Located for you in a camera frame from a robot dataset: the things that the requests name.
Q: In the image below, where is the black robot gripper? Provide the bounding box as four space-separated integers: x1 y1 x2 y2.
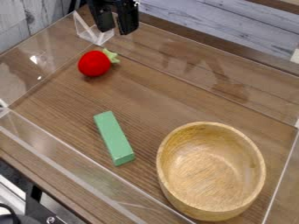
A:
87 0 140 35

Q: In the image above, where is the red plush strawberry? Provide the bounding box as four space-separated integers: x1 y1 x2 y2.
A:
78 48 120 77

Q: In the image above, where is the round wooden bowl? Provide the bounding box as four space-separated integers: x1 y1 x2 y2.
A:
156 122 267 221

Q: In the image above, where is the green rectangular block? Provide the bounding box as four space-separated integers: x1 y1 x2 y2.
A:
94 111 136 166

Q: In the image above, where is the clear acrylic enclosure wall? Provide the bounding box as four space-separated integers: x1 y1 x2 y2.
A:
0 105 195 224

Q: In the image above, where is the black table leg bracket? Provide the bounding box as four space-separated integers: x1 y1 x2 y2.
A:
24 185 67 224

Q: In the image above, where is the black cable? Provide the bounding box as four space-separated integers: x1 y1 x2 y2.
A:
0 203 22 224

